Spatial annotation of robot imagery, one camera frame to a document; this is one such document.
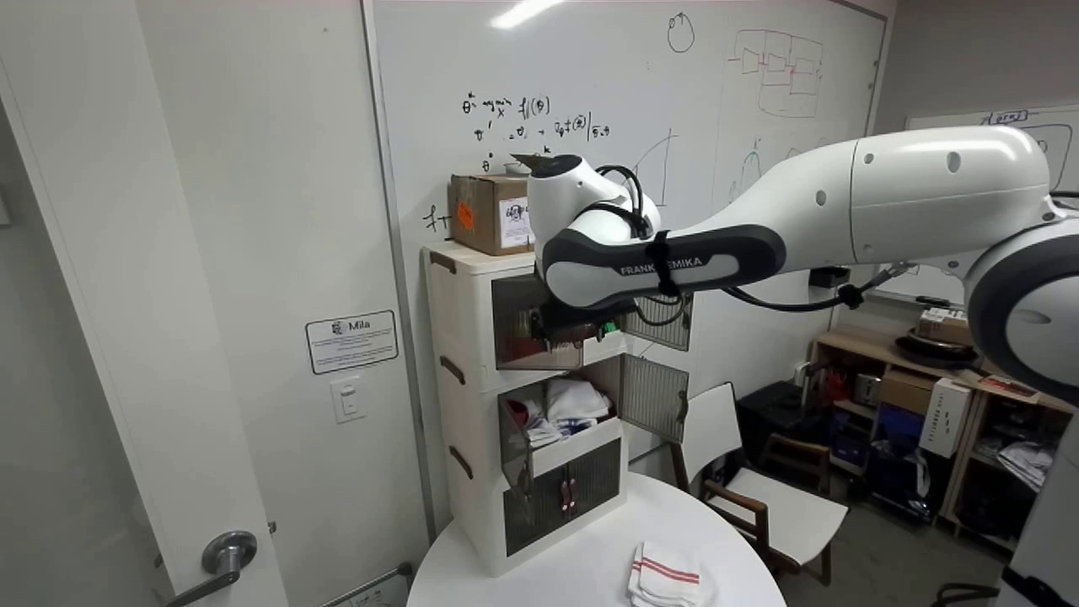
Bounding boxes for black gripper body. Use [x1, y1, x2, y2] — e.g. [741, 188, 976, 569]
[530, 293, 605, 345]

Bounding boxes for translucent grey cupboard door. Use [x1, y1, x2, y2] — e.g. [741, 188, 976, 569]
[616, 353, 691, 452]
[492, 273, 546, 370]
[498, 388, 539, 489]

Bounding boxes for white clothes in cupboard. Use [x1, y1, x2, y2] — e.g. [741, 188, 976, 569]
[522, 377, 616, 450]

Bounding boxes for dark grey cupboard door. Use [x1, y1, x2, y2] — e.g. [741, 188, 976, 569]
[565, 439, 623, 534]
[502, 459, 569, 556]

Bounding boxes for white room door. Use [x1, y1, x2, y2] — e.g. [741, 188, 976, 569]
[0, 0, 294, 607]

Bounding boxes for white three-tier cabinet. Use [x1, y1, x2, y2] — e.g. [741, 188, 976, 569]
[423, 237, 695, 579]

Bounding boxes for brown cardboard box with labels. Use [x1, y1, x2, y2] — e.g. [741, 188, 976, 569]
[447, 167, 539, 260]

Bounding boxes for large whiteboard with black writing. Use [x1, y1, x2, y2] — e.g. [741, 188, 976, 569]
[360, 0, 895, 534]

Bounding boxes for white cloth with red stripes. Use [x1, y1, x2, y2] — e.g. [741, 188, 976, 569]
[623, 540, 720, 607]

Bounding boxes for white wooden-framed chair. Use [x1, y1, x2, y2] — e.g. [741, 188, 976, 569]
[679, 382, 855, 586]

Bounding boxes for small brown cardboard box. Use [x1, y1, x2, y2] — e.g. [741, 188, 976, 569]
[878, 369, 939, 417]

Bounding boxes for blue storage bin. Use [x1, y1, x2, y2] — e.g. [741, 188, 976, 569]
[869, 401, 930, 505]

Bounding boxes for dark round hat-like object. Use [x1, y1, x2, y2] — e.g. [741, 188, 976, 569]
[895, 305, 980, 370]

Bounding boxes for white paper box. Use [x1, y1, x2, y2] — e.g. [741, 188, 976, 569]
[918, 377, 976, 461]

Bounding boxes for wooden storage shelf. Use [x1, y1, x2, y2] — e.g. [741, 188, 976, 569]
[805, 330, 1079, 556]

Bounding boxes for stack of papers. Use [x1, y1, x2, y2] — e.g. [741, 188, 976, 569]
[994, 439, 1059, 495]

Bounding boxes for white wall sign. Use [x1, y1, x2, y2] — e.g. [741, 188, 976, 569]
[300, 308, 403, 377]

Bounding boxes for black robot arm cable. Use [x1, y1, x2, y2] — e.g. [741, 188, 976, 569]
[589, 161, 918, 317]

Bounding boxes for white light switch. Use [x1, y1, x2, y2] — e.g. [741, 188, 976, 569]
[326, 374, 371, 429]

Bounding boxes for silver door handle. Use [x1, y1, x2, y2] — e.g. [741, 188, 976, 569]
[164, 531, 261, 607]

